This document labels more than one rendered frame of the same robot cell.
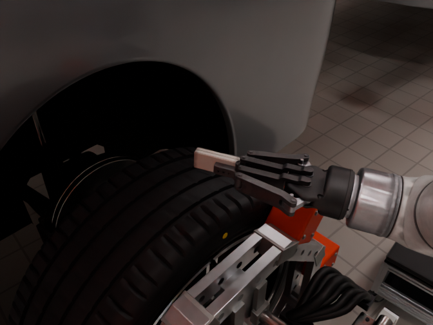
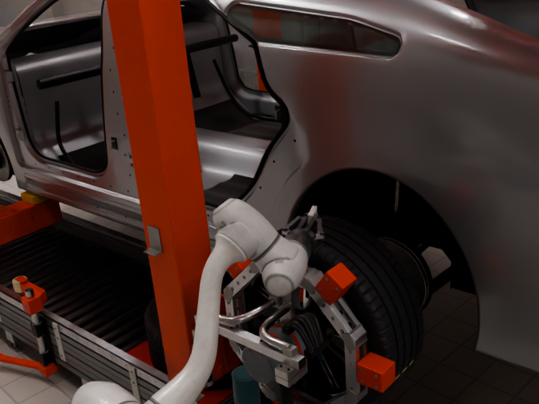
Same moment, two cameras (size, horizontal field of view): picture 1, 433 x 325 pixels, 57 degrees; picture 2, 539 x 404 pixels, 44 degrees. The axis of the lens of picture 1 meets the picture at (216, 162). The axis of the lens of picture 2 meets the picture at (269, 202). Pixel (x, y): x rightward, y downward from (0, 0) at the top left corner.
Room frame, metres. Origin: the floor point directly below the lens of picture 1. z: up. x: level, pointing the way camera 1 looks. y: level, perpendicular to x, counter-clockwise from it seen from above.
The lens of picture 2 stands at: (0.30, -1.85, 2.08)
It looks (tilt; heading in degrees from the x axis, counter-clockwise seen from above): 22 degrees down; 89
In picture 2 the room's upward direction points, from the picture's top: 5 degrees counter-clockwise
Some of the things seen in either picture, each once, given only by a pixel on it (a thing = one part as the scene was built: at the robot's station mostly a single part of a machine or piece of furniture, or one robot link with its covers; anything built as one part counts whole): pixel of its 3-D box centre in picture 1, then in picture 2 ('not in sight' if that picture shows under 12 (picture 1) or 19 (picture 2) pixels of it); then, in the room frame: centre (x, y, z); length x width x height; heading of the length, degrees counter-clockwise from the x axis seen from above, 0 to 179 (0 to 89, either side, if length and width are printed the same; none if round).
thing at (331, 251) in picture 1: (315, 256); (375, 372); (0.62, -0.25, 0.85); 0.09 x 0.08 x 0.07; 136
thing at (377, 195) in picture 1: (369, 200); (294, 251); (0.40, -0.22, 1.26); 0.09 x 0.06 x 0.09; 161
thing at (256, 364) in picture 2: not in sight; (277, 349); (0.34, -0.08, 0.85); 0.21 x 0.14 x 0.14; 46
